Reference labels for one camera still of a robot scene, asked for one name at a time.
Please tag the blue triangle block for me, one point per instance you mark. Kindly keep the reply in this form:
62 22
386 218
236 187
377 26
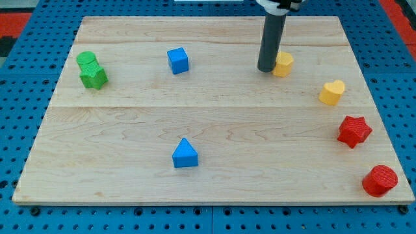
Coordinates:
185 155

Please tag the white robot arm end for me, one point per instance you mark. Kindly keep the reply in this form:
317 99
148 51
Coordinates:
281 7

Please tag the wooden board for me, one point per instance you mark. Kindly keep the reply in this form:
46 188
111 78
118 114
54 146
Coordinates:
261 140

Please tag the blue cube block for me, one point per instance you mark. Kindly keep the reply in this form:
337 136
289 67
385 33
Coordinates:
178 60

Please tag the yellow hexagon block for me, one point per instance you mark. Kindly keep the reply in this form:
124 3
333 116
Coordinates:
284 63

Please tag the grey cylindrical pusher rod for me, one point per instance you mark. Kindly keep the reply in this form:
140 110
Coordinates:
270 42

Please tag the green star block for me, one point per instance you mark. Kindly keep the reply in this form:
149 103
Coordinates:
93 75

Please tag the yellow heart block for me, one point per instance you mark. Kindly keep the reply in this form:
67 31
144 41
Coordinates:
331 92

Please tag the green cylinder block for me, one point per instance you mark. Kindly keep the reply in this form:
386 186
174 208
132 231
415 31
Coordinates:
86 58

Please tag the red star block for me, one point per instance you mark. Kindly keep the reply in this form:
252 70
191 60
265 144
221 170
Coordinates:
353 130

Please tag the red cylinder block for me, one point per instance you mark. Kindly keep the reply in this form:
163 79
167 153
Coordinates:
379 181

